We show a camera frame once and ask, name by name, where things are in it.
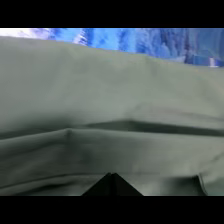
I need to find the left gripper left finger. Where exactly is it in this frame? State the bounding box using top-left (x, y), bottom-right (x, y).
top-left (82, 172), bottom-right (113, 197)

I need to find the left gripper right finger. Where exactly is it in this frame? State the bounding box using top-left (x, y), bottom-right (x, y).
top-left (111, 172), bottom-right (144, 197)

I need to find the grey-green shirt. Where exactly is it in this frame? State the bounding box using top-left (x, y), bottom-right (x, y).
top-left (0, 35), bottom-right (224, 197)

